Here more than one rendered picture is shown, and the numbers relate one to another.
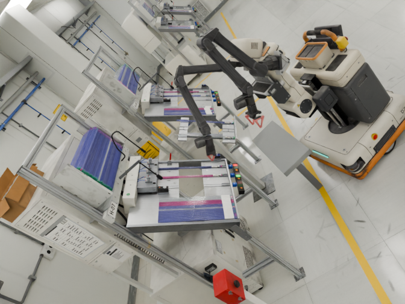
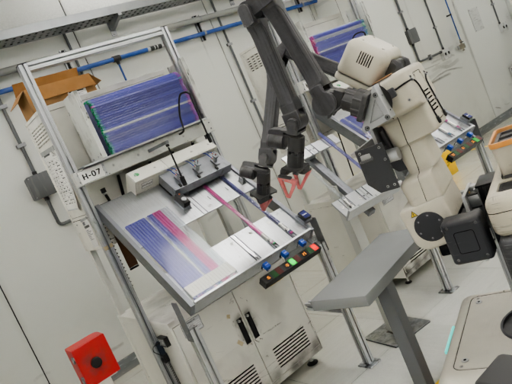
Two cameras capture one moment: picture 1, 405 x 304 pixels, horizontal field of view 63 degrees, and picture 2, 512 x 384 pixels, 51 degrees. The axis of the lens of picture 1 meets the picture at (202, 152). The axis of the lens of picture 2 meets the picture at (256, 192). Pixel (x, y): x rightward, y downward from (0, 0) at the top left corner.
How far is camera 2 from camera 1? 1.51 m
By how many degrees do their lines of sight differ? 38
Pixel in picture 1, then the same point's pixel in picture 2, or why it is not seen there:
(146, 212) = (133, 209)
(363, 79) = not seen: outside the picture
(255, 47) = (366, 63)
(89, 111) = (256, 60)
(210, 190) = (229, 246)
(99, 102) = not seen: hidden behind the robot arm
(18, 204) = (30, 106)
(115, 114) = not seen: hidden behind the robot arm
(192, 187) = (340, 257)
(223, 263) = (177, 350)
